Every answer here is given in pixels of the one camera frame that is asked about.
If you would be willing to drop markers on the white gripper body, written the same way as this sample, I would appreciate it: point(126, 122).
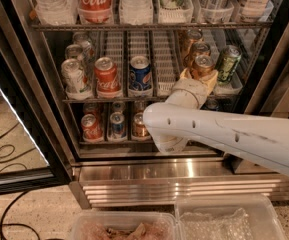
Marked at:
point(194, 86)

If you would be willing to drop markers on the orange soda can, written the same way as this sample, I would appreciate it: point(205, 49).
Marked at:
point(189, 37)
point(199, 48)
point(201, 66)

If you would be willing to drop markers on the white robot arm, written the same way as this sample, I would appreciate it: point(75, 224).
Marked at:
point(181, 118)

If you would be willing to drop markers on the empty white shelf tray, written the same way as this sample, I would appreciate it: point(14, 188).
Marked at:
point(165, 61)

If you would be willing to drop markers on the green soda can middle shelf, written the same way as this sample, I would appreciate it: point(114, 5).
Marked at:
point(227, 63)

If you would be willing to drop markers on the blue Pepsi can middle shelf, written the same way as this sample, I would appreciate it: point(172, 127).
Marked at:
point(140, 74)

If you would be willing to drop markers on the orange can bottom shelf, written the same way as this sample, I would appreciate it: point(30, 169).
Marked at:
point(138, 128)

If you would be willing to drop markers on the red Coca-Cola can middle shelf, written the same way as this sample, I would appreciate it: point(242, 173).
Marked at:
point(107, 75)

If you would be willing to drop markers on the steel fridge cabinet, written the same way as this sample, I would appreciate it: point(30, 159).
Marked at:
point(131, 172)

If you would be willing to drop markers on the red can bottom shelf front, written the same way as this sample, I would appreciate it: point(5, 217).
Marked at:
point(91, 127)

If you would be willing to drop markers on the white soda can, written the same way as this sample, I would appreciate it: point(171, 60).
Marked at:
point(74, 76)
point(74, 51)
point(83, 39)

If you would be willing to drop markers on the front white soda can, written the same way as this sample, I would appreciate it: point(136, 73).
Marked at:
point(74, 76)

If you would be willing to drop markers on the red Coca-Cola bottle top shelf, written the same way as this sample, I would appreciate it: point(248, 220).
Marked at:
point(94, 11)

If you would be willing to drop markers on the open glass fridge door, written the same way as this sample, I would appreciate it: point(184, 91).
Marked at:
point(33, 148)

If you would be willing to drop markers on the clear water bottle centre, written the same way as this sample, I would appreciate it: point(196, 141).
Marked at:
point(136, 12)

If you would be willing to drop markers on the clear water bottle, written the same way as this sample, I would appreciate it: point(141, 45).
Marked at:
point(56, 12)
point(136, 12)

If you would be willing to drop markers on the clear bin with bubble wrap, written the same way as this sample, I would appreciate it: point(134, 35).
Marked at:
point(228, 217)

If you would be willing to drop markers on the clear water bottle left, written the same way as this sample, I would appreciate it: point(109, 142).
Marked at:
point(56, 12)

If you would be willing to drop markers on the clear bin with brown items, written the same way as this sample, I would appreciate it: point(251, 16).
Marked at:
point(118, 225)

